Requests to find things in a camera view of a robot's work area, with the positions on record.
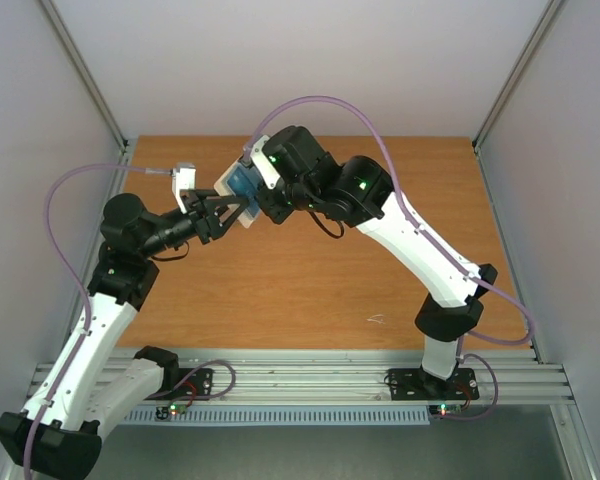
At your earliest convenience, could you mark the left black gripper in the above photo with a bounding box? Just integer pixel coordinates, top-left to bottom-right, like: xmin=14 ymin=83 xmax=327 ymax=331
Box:
xmin=139 ymin=188 xmax=249 ymax=258

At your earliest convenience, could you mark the beige card holder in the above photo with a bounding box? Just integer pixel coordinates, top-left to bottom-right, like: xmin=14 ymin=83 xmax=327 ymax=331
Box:
xmin=214 ymin=160 xmax=261 ymax=228

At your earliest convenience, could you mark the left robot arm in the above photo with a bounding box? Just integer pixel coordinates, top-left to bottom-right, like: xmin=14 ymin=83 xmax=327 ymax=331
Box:
xmin=0 ymin=189 xmax=249 ymax=479

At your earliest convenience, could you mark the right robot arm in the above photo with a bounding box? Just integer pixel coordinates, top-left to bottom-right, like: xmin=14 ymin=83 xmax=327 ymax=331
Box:
xmin=249 ymin=126 xmax=498 ymax=399

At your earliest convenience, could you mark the left circuit board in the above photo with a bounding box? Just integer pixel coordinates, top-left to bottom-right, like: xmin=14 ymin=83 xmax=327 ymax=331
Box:
xmin=154 ymin=404 xmax=188 ymax=421

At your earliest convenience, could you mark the circuit board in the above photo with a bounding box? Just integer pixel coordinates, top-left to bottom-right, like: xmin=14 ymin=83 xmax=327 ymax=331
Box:
xmin=154 ymin=404 xmax=188 ymax=421
xmin=429 ymin=403 xmax=466 ymax=417

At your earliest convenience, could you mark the right circuit board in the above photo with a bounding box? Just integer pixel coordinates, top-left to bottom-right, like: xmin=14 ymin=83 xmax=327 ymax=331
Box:
xmin=429 ymin=403 xmax=466 ymax=417

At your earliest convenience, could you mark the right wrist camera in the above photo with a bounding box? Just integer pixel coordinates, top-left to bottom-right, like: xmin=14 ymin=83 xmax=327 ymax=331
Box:
xmin=249 ymin=135 xmax=281 ymax=190

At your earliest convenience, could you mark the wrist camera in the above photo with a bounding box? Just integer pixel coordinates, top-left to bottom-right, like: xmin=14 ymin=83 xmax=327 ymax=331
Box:
xmin=171 ymin=162 xmax=196 ymax=214
xmin=249 ymin=135 xmax=281 ymax=190

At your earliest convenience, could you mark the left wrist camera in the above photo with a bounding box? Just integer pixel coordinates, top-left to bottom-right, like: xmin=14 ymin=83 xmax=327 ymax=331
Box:
xmin=171 ymin=162 xmax=196 ymax=214

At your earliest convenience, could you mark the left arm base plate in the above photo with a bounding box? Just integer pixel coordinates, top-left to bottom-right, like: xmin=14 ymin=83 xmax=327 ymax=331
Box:
xmin=148 ymin=368 xmax=214 ymax=400

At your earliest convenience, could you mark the grey slotted cable duct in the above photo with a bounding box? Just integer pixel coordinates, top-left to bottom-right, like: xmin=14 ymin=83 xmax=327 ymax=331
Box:
xmin=122 ymin=405 xmax=430 ymax=428

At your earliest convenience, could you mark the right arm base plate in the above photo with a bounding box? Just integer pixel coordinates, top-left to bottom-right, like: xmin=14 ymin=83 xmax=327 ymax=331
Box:
xmin=384 ymin=368 xmax=480 ymax=401

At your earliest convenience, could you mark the aluminium rail frame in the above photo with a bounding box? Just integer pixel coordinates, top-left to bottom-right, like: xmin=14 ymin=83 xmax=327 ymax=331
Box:
xmin=25 ymin=347 xmax=576 ymax=406

